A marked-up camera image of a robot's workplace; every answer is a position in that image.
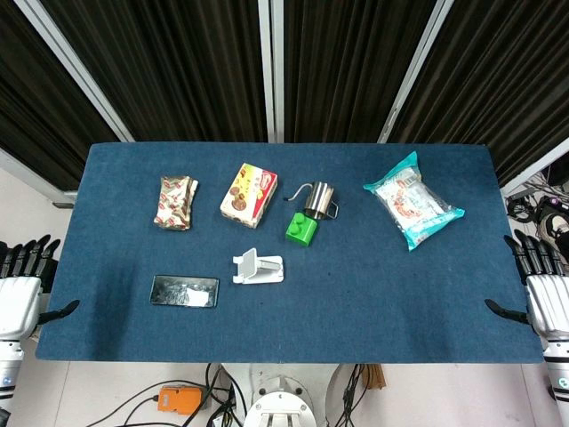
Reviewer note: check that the left black-fingered robot hand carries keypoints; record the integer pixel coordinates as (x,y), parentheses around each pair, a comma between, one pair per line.
(20,302)

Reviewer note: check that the right black-fingered robot hand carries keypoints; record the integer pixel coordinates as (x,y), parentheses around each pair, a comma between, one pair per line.
(549,307)

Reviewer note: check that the black smartphone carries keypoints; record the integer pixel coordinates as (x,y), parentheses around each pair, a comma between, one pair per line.
(178,291)

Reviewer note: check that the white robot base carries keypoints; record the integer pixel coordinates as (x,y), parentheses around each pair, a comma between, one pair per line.
(280,396)

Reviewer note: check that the white phone stand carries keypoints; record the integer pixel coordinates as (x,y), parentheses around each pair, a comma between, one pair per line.
(262,269)

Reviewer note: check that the teal clear snack bag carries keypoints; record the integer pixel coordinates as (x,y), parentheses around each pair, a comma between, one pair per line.
(413,202)

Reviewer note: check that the gold red snack packet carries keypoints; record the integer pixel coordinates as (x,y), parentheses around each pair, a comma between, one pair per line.
(175,202)

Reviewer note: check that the orange device on floor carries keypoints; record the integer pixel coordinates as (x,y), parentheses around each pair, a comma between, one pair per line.
(178,399)

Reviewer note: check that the brown cardboard piece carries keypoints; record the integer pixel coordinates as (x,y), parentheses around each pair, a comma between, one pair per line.
(374,377)

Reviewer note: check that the blue felt table mat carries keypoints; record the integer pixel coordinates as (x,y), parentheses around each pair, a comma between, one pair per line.
(355,289)

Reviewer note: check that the cookie box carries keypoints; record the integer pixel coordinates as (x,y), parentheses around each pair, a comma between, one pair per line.
(249,195)

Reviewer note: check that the stainless steel gooseneck pitcher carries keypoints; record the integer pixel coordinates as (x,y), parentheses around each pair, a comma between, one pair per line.
(320,198)

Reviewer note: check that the green toy building block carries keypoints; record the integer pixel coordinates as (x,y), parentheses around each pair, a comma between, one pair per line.
(302,229)

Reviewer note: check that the black pleated curtain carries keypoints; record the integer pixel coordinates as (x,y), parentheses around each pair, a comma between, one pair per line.
(351,66)
(160,66)

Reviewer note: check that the white slanted frame post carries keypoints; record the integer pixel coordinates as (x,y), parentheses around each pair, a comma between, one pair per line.
(415,71)
(75,71)

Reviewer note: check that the white vertical frame post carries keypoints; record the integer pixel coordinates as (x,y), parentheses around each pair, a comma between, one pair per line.
(271,71)

